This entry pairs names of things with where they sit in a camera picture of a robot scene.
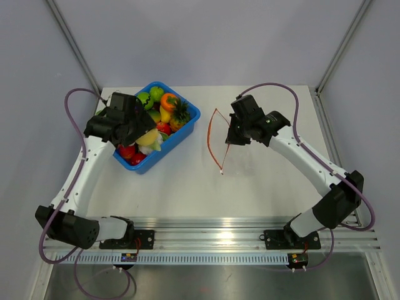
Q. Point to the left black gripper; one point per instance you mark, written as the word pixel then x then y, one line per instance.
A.
pixel 145 125

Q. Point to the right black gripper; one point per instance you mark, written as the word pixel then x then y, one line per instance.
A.
pixel 232 139

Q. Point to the yellow lemon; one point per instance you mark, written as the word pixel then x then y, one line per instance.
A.
pixel 148 139

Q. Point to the clear zip top bag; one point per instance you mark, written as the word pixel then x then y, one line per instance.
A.
pixel 217 129

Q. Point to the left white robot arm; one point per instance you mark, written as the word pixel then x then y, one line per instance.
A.
pixel 65 219

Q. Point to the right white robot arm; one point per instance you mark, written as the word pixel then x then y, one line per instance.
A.
pixel 338 188

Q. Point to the green yellow mango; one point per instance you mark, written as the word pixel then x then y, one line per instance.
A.
pixel 156 115

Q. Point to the red apple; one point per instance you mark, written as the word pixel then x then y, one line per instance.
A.
pixel 163 127

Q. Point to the yellow pepper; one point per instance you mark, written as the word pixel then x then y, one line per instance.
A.
pixel 165 115

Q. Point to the white green cabbage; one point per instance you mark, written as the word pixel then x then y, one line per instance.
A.
pixel 155 146

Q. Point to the red tomato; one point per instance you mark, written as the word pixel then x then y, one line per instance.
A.
pixel 126 152

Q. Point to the small pineapple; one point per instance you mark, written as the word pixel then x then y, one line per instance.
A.
pixel 180 115

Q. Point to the blue plastic basket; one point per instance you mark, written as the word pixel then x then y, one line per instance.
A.
pixel 171 142

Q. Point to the left frame post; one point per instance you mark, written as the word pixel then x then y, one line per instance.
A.
pixel 68 35

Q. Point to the frame post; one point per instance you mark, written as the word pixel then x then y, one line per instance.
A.
pixel 344 44
pixel 68 35

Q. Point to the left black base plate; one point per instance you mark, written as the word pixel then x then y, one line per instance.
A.
pixel 137 238

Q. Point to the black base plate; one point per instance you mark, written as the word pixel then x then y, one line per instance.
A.
pixel 279 239
pixel 137 238

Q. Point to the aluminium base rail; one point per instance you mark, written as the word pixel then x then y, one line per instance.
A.
pixel 233 235

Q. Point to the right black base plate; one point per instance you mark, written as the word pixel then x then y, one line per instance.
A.
pixel 279 239

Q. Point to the white slotted cable duct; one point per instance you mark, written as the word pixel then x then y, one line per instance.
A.
pixel 163 258

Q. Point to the right frame post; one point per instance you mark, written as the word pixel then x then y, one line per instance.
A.
pixel 344 44

